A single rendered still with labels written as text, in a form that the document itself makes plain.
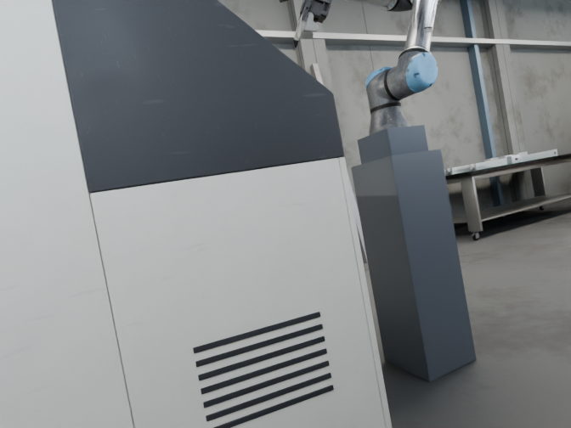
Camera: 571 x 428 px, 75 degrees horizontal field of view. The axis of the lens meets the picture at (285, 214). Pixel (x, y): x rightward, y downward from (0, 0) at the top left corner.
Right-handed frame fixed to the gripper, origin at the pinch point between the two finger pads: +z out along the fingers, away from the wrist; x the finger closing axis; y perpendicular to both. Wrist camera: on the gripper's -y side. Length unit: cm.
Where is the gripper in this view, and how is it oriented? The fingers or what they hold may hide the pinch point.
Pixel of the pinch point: (296, 40)
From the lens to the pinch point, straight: 130.6
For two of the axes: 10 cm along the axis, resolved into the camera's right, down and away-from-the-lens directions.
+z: -2.7, 9.5, 1.4
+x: -1.3, -1.8, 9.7
